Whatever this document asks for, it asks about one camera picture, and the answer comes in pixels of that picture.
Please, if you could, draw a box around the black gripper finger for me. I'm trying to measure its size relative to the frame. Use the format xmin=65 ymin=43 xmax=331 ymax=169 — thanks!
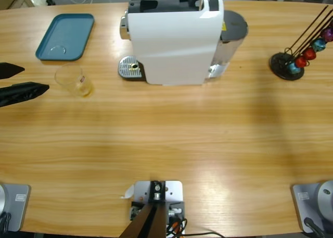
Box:
xmin=0 ymin=62 xmax=26 ymax=80
xmin=0 ymin=81 xmax=50 ymax=108

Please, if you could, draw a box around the clear drinking glass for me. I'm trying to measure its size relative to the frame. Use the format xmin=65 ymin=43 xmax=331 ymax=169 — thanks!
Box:
xmin=54 ymin=64 xmax=94 ymax=98

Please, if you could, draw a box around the white capsule coffee machine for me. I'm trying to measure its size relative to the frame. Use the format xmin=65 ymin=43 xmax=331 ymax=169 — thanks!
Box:
xmin=119 ymin=0 xmax=249 ymax=87

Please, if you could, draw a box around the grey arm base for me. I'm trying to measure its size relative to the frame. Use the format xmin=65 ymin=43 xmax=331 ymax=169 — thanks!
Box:
xmin=290 ymin=180 xmax=333 ymax=233
xmin=0 ymin=183 xmax=31 ymax=232

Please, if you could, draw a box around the teal plastic tray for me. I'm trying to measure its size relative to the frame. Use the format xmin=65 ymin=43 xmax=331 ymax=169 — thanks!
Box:
xmin=35 ymin=13 xmax=95 ymax=61

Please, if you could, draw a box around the white paper tag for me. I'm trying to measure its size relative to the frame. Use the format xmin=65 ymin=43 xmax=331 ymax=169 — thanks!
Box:
xmin=120 ymin=184 xmax=135 ymax=199

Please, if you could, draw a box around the black device at right edge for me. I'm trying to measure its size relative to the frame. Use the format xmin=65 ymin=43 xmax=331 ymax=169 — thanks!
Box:
xmin=129 ymin=180 xmax=186 ymax=235

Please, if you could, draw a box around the black capsule holder with rods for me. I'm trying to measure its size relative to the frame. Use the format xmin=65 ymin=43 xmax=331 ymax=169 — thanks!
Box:
xmin=269 ymin=4 xmax=333 ymax=81

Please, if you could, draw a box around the black base cable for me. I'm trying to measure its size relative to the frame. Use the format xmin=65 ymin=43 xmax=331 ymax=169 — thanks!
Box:
xmin=0 ymin=211 xmax=12 ymax=232
xmin=303 ymin=217 xmax=327 ymax=238

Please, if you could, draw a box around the dark camera post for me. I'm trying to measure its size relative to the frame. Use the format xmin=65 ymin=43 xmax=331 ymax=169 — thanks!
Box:
xmin=120 ymin=180 xmax=167 ymax=238

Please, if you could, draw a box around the orange cable at mount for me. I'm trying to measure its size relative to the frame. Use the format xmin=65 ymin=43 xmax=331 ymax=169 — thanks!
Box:
xmin=168 ymin=219 xmax=183 ymax=235

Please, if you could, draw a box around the black cable at mount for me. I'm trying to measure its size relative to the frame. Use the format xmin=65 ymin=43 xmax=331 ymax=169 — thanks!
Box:
xmin=166 ymin=217 xmax=224 ymax=238

